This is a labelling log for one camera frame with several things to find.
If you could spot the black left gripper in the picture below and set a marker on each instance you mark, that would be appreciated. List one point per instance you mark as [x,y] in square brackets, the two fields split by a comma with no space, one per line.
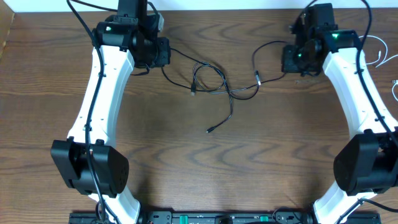
[165,55]

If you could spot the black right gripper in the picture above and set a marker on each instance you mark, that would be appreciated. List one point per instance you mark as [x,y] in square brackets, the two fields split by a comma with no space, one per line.
[288,65]

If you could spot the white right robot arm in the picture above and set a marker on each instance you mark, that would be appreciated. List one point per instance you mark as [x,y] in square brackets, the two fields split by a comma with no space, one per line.
[367,165]

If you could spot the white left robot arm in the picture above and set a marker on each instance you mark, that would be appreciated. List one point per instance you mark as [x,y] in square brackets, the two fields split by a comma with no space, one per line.
[87,159]

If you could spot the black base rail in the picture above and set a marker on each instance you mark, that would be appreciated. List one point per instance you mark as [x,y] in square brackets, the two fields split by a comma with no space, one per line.
[280,216]

